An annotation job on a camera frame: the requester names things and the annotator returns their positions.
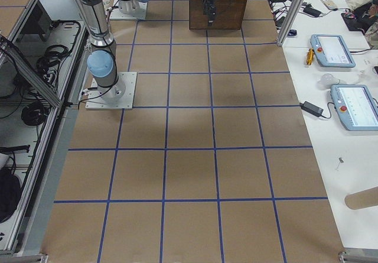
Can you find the black power adapter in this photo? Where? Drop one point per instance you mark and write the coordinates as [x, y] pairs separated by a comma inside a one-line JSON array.
[[311, 108]]

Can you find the blue teach pendant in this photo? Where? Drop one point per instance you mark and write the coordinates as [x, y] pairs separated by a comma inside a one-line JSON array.
[[331, 51], [355, 107]]

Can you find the aluminium frame post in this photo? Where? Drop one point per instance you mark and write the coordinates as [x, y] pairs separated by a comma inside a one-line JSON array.
[[289, 20]]

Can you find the lower blue teach pendant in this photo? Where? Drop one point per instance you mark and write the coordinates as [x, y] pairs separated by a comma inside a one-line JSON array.
[[355, 107]]

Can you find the dark wooden drawer cabinet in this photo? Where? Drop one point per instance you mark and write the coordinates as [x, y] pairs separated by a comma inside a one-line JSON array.
[[229, 15]]

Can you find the cardboard tube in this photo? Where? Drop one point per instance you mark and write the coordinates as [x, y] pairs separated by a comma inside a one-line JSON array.
[[362, 199]]

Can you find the small blue device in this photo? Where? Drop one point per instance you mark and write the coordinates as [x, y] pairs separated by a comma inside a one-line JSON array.
[[292, 33]]

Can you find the gold metal cylinder tool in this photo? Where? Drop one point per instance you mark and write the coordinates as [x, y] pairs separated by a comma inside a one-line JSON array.
[[309, 57]]

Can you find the upper blue teach pendant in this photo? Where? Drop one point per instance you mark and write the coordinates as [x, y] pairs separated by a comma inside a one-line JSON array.
[[331, 51]]

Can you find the white light bulb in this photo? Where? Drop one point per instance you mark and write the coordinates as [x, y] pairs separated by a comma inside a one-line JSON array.
[[327, 81]]

